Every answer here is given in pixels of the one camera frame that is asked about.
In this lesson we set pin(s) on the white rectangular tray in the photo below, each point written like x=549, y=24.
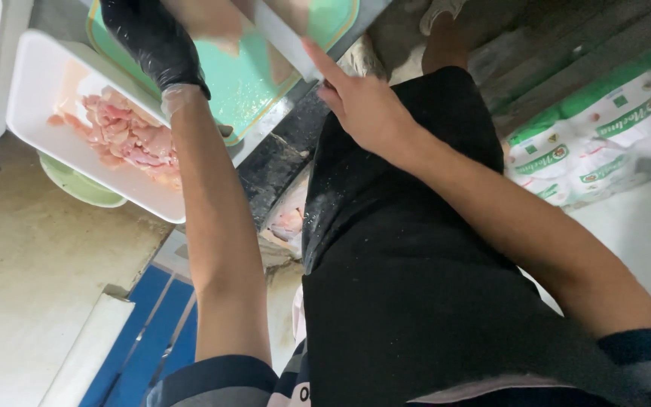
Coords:
x=37, y=102

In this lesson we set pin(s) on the steel cleaver knife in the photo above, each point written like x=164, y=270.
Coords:
x=286, y=39

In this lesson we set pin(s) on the blue crate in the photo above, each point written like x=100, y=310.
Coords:
x=144, y=339

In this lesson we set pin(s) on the person's left hand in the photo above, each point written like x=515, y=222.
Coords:
x=153, y=42

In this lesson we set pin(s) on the light green bowl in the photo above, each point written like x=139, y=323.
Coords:
x=77, y=184

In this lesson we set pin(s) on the green cutting board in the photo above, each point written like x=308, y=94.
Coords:
x=240, y=85

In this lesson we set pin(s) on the person's right hand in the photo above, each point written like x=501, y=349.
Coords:
x=368, y=116

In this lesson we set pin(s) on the heap of raw chicken pieces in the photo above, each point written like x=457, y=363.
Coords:
x=122, y=133

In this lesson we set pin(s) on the raw chicken piece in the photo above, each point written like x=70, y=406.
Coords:
x=212, y=22

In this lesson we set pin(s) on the striped shirt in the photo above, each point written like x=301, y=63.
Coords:
x=218, y=384

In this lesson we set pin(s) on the pile of green white sacks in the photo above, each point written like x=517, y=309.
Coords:
x=602, y=135

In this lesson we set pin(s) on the person's leg with shoe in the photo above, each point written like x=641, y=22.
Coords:
x=444, y=42

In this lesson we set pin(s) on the clear bag of raw chicken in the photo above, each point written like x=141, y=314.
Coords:
x=289, y=220

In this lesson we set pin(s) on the black apron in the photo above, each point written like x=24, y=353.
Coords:
x=404, y=271

